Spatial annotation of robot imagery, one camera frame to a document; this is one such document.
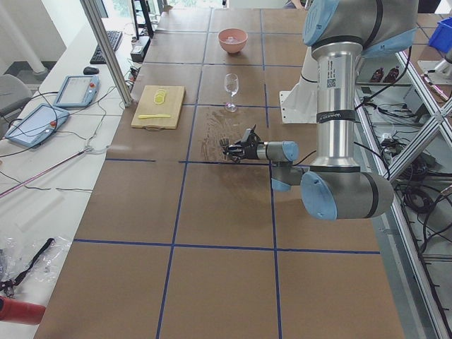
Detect yellow plastic knife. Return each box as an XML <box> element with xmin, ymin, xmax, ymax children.
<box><xmin>138</xmin><ymin>114</ymin><xmax>172</xmax><ymax>119</ymax></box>

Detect red fire extinguisher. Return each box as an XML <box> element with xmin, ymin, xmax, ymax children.
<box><xmin>1</xmin><ymin>297</ymin><xmax>46</xmax><ymax>325</ymax></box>

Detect black computer mouse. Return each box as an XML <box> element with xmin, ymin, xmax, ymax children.
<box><xmin>83</xmin><ymin>66</ymin><xmax>100</xmax><ymax>75</ymax></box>

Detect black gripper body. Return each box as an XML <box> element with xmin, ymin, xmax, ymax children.
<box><xmin>242</xmin><ymin>143</ymin><xmax>258</xmax><ymax>160</ymax></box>

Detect steel double jigger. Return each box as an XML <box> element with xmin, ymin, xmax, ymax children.
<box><xmin>219</xmin><ymin>138</ymin><xmax>242</xmax><ymax>154</ymax></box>

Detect pink bowl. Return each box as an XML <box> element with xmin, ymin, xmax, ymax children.
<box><xmin>218</xmin><ymin>28</ymin><xmax>248</xmax><ymax>54</ymax></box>

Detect bamboo cutting board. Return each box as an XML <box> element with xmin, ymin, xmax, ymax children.
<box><xmin>131</xmin><ymin>85</ymin><xmax>185</xmax><ymax>129</ymax></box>

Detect front lemon slice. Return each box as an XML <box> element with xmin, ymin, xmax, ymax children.
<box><xmin>153</xmin><ymin>97</ymin><xmax>165</xmax><ymax>105</ymax></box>

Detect clear wine glass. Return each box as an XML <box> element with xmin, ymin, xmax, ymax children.
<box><xmin>224</xmin><ymin>73</ymin><xmax>239</xmax><ymax>112</ymax></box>

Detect blue teach pendant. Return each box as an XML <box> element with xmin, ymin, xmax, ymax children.
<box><xmin>5</xmin><ymin>104</ymin><xmax>69</xmax><ymax>148</ymax></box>
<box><xmin>54</xmin><ymin>75</ymin><xmax>100</xmax><ymax>109</ymax></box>

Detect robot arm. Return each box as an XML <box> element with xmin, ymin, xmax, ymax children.
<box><xmin>220</xmin><ymin>1</ymin><xmax>418</xmax><ymax>220</ymax></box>

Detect clear plastic bag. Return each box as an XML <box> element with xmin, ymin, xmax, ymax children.
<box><xmin>1</xmin><ymin>236</ymin><xmax>72</xmax><ymax>290</ymax></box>

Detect grey chair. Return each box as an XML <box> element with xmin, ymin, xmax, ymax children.
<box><xmin>0</xmin><ymin>74</ymin><xmax>32</xmax><ymax>117</ymax></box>

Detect far blue teach pendant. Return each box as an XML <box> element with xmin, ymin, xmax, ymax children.
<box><xmin>54</xmin><ymin>75</ymin><xmax>100</xmax><ymax>109</ymax></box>

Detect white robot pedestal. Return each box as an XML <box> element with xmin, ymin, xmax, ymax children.
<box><xmin>280</xmin><ymin>47</ymin><xmax>318</xmax><ymax>124</ymax></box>

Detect near blue teach pendant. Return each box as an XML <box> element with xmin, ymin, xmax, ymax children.
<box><xmin>5</xmin><ymin>104</ymin><xmax>69</xmax><ymax>148</ymax></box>

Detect clear ice cubes pile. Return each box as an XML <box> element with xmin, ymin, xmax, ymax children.
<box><xmin>225</xmin><ymin>36</ymin><xmax>239</xmax><ymax>44</ymax></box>

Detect black keyboard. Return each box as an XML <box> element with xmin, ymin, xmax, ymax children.
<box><xmin>89</xmin><ymin>30</ymin><xmax>124</xmax><ymax>65</ymax></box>

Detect black device box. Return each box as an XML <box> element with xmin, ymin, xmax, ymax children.
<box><xmin>130</xmin><ymin>36</ymin><xmax>151</xmax><ymax>63</ymax></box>

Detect aluminium frame post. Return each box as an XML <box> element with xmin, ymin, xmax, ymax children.
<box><xmin>80</xmin><ymin>0</ymin><xmax>133</xmax><ymax>107</ymax></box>

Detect blue storage bin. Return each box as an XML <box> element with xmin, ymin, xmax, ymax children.
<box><xmin>428</xmin><ymin>17</ymin><xmax>452</xmax><ymax>53</ymax></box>

